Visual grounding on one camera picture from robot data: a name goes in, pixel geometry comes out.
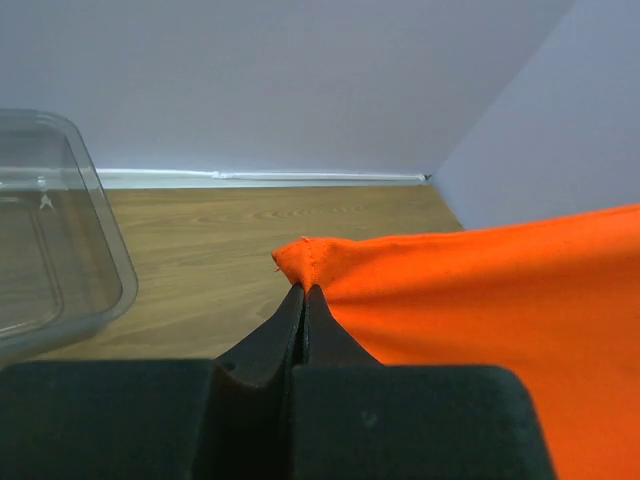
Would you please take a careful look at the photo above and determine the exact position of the clear plastic bin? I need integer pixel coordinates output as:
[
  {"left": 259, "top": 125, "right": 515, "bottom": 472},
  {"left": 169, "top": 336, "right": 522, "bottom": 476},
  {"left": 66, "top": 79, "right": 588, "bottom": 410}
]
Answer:
[{"left": 1, "top": 109, "right": 139, "bottom": 364}]

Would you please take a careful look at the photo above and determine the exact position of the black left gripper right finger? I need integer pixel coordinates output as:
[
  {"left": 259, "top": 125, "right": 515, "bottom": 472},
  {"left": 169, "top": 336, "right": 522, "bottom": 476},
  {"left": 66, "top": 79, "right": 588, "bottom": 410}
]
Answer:
[{"left": 290, "top": 287, "right": 556, "bottom": 479}]

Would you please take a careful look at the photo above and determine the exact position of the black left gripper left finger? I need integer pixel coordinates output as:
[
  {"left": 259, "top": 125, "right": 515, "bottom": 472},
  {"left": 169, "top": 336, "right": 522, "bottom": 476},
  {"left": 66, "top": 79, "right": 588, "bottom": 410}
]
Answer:
[{"left": 1, "top": 286, "right": 304, "bottom": 479}]

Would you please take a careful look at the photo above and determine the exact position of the orange t shirt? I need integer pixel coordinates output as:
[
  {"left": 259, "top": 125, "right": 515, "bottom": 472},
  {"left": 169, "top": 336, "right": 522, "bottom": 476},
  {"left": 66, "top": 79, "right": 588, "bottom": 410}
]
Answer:
[{"left": 273, "top": 205, "right": 639, "bottom": 479}]

